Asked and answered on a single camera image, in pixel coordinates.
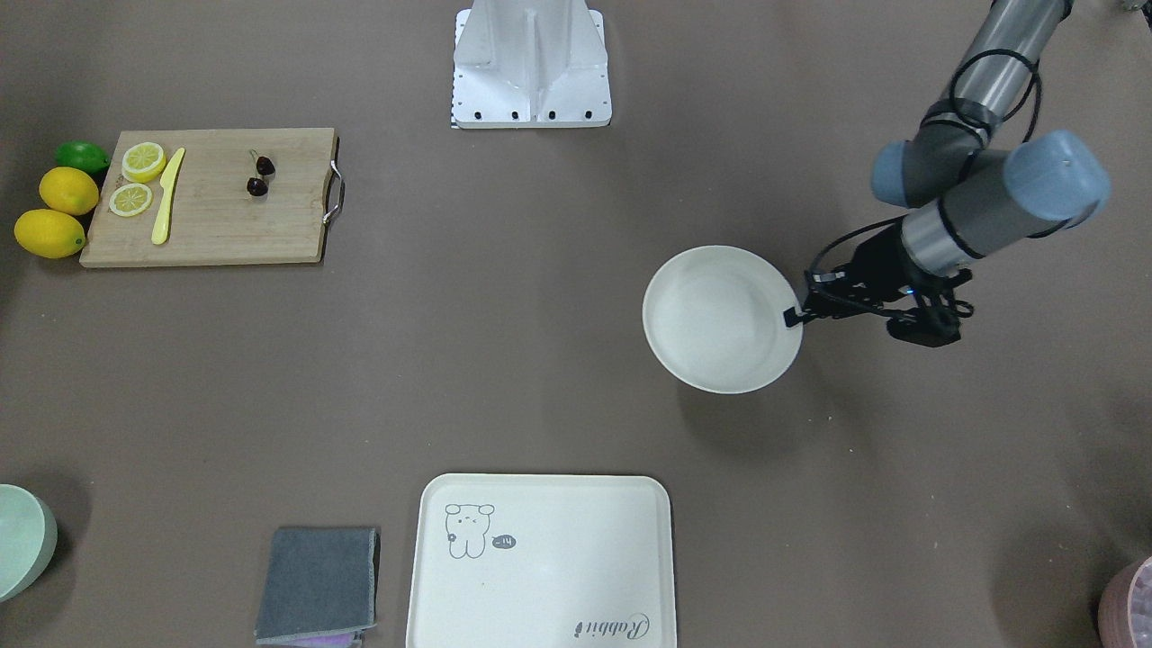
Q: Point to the beige round plate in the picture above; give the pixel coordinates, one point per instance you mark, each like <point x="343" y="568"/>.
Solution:
<point x="714" y="316"/>

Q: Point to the lemon slice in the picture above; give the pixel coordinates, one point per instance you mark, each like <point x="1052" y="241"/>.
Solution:
<point x="131" y="200"/>
<point x="143" y="162"/>

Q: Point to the grey robot arm camera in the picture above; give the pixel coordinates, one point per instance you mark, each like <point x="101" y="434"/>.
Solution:
<point x="1046" y="184"/>

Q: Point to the white metal robot base mount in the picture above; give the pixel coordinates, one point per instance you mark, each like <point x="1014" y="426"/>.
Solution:
<point x="530" y="65"/>

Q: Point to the dark red cherry pair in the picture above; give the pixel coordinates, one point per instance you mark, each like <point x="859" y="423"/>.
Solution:
<point x="258" y="185"/>

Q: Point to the yellow plastic knife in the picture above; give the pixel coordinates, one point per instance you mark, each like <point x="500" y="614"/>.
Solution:
<point x="167" y="181"/>

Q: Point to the lower lemon slice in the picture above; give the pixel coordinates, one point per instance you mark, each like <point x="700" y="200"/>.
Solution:
<point x="131" y="200"/>

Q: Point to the green lime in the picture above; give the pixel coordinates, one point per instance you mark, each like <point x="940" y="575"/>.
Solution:
<point x="84" y="156"/>

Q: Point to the black arm cable camera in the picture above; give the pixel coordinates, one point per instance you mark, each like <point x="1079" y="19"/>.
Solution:
<point x="951" y="148"/>

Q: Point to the black gripper body camera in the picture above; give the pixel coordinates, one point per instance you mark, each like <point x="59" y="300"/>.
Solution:
<point x="880" y="264"/>

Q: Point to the wooden cutting board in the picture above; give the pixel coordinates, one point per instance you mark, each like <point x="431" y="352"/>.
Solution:
<point x="214" y="221"/>

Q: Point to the upper lemon slice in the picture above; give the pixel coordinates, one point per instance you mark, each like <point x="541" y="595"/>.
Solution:
<point x="143" y="162"/>

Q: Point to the purple cloth under grey cloth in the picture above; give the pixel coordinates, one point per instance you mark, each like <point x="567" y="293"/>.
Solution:
<point x="344" y="639"/>

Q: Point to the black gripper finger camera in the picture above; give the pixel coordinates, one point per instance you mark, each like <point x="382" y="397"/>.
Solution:
<point x="793" y="317"/>

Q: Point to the pink container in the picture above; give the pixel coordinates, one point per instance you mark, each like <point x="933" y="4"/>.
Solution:
<point x="1124" y="612"/>

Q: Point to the upper yellow lemon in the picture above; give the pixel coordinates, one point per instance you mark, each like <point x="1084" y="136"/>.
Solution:
<point x="69" y="190"/>

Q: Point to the lower yellow lemon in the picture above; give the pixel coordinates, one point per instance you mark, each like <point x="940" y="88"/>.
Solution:
<point x="49" y="234"/>

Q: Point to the grey folded cloth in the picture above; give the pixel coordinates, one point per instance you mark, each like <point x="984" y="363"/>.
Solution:
<point x="320" y="580"/>

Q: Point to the yellow lemon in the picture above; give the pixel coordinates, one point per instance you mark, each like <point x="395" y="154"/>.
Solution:
<point x="49" y="234"/>
<point x="69" y="190"/>

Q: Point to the cream rabbit tray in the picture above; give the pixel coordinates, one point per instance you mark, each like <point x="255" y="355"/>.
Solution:
<point x="543" y="560"/>

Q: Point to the pale green bowl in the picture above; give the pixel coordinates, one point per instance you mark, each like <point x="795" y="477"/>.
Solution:
<point x="29" y="534"/>

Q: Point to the black wrist camera camera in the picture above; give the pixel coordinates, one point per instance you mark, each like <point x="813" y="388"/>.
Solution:
<point x="926" y="327"/>

